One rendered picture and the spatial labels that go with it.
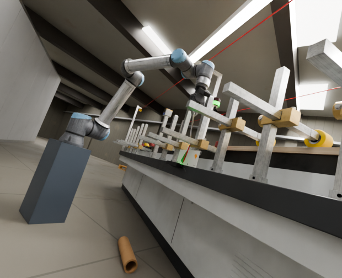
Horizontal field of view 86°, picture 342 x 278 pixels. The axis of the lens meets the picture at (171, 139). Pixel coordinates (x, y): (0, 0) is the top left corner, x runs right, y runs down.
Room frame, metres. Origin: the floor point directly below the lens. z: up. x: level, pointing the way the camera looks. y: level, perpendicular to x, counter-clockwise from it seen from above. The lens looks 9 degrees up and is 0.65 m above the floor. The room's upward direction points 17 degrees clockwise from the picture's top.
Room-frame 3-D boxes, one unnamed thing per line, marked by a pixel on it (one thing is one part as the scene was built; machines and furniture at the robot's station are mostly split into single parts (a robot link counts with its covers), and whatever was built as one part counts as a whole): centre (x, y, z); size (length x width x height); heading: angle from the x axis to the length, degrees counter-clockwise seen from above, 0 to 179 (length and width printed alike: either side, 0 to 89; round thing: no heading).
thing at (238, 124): (0.88, -0.26, 0.94); 0.13 x 0.06 x 0.05; 21
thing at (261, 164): (0.67, -0.35, 0.93); 0.03 x 0.03 x 0.48; 21
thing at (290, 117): (0.65, -0.36, 0.94); 0.13 x 0.06 x 0.05; 21
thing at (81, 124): (1.57, 0.78, 0.79); 0.17 x 0.15 x 0.18; 143
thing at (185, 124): (1.37, -0.07, 0.91); 0.03 x 0.03 x 0.48; 21
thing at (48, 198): (1.56, 0.78, 0.30); 0.25 x 0.25 x 0.60; 51
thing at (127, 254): (1.34, 0.06, 0.04); 0.30 x 0.08 x 0.08; 21
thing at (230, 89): (0.63, -0.35, 0.95); 0.50 x 0.04 x 0.04; 111
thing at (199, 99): (1.13, -0.08, 1.16); 0.09 x 0.08 x 0.12; 22
